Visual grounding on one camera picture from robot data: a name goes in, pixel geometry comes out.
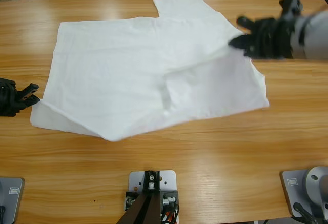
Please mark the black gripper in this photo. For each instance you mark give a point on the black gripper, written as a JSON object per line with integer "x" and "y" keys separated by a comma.
{"x": 7, "y": 98}
{"x": 271, "y": 39}

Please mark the white Unitree t-shirt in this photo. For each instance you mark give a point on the white Unitree t-shirt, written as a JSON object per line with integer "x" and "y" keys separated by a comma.
{"x": 115, "y": 80}

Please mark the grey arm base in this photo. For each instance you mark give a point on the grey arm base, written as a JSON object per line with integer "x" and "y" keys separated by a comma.
{"x": 289, "y": 195}
{"x": 15, "y": 201}

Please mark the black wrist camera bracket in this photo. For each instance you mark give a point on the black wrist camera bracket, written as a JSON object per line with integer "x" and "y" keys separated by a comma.
{"x": 290, "y": 2}

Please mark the black corner bracket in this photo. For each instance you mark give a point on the black corner bracket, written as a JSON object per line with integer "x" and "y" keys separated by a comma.
{"x": 129, "y": 201}
{"x": 170, "y": 198}

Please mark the white mount plate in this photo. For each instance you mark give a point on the white mount plate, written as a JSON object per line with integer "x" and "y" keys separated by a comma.
{"x": 169, "y": 180}

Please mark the dark camera post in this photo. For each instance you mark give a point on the dark camera post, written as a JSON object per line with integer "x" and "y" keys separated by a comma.
{"x": 153, "y": 208}

